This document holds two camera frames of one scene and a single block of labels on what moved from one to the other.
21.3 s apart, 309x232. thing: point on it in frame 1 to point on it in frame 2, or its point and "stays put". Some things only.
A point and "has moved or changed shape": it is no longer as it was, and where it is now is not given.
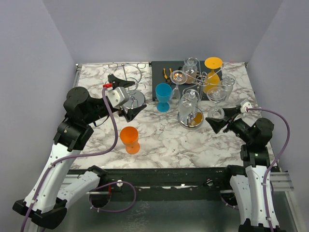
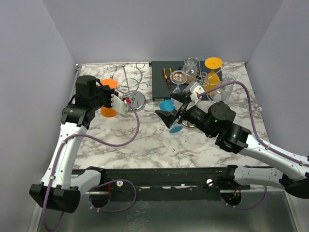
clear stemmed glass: [177, 77] stays put
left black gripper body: [120, 112] to [104, 97]
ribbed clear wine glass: [190, 68] stays put
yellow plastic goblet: [212, 80] stays put
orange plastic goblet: [129, 136] has moved or changed shape
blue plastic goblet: [163, 92] to [168, 105]
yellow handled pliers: [168, 80] stays put
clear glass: [216, 94] stays put
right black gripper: [217, 124] to [168, 117]
